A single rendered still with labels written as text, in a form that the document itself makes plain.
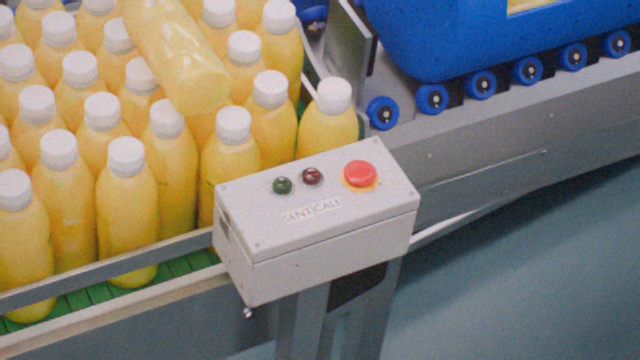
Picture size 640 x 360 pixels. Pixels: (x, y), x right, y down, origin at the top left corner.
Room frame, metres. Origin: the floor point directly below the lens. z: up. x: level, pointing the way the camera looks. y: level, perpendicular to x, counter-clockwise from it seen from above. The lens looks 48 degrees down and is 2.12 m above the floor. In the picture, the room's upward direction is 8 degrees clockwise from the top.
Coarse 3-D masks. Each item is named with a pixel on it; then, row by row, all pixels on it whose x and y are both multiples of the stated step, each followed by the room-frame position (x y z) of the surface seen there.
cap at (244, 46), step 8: (240, 32) 1.12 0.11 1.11; (248, 32) 1.12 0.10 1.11; (232, 40) 1.10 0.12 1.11; (240, 40) 1.11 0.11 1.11; (248, 40) 1.11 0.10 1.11; (256, 40) 1.11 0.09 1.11; (232, 48) 1.09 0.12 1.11; (240, 48) 1.09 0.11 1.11; (248, 48) 1.09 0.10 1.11; (256, 48) 1.10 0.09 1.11; (232, 56) 1.09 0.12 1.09; (240, 56) 1.09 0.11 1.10; (248, 56) 1.09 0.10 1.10; (256, 56) 1.10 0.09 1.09
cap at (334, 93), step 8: (328, 80) 1.06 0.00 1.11; (336, 80) 1.06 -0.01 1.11; (344, 80) 1.06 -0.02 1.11; (320, 88) 1.04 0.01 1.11; (328, 88) 1.05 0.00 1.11; (336, 88) 1.05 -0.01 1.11; (344, 88) 1.05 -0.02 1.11; (320, 96) 1.04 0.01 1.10; (328, 96) 1.03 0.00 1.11; (336, 96) 1.04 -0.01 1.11; (344, 96) 1.04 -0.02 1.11; (320, 104) 1.04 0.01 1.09; (328, 104) 1.03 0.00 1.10; (336, 104) 1.03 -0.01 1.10; (344, 104) 1.04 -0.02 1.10
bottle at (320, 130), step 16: (304, 112) 1.05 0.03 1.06; (320, 112) 1.04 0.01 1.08; (336, 112) 1.03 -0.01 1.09; (352, 112) 1.05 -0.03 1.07; (304, 128) 1.03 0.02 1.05; (320, 128) 1.02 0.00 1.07; (336, 128) 1.02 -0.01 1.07; (352, 128) 1.03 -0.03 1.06; (304, 144) 1.02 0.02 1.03; (320, 144) 1.02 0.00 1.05; (336, 144) 1.02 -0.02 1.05
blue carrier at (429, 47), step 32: (384, 0) 1.31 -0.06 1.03; (416, 0) 1.25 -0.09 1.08; (448, 0) 1.20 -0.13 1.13; (480, 0) 1.19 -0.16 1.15; (576, 0) 1.26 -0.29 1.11; (608, 0) 1.29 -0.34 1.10; (384, 32) 1.30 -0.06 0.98; (416, 32) 1.24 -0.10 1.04; (448, 32) 1.19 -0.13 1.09; (480, 32) 1.18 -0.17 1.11; (512, 32) 1.21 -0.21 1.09; (544, 32) 1.24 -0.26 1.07; (576, 32) 1.28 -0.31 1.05; (416, 64) 1.23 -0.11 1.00; (448, 64) 1.18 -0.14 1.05; (480, 64) 1.20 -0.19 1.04
